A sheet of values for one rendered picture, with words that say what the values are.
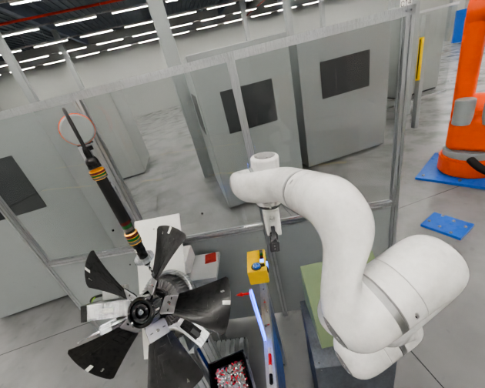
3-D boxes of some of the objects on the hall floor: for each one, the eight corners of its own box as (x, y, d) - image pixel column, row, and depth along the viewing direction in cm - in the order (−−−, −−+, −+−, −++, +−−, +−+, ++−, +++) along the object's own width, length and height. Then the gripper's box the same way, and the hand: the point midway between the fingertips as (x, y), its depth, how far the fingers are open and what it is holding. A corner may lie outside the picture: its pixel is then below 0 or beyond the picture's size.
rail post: (280, 359, 185) (262, 289, 149) (285, 359, 185) (268, 288, 149) (281, 366, 182) (262, 295, 145) (286, 365, 181) (269, 294, 145)
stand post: (214, 366, 191) (158, 257, 138) (225, 365, 190) (173, 255, 137) (213, 372, 187) (155, 262, 134) (225, 372, 186) (172, 260, 133)
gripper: (255, 189, 87) (261, 229, 95) (259, 215, 72) (265, 261, 79) (276, 186, 87) (280, 227, 95) (285, 212, 71) (288, 259, 79)
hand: (273, 240), depth 86 cm, fingers open, 8 cm apart
